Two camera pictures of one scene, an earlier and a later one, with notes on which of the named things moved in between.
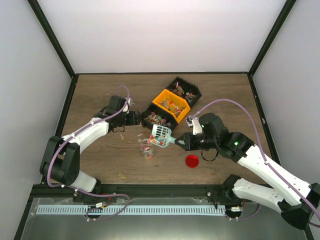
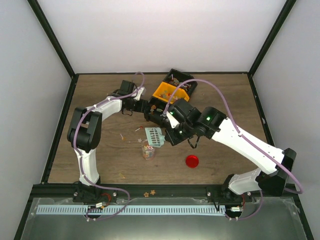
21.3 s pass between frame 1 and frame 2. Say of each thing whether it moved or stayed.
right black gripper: moved
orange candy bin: moved
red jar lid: stayed
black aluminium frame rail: stayed
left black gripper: moved
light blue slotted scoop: moved
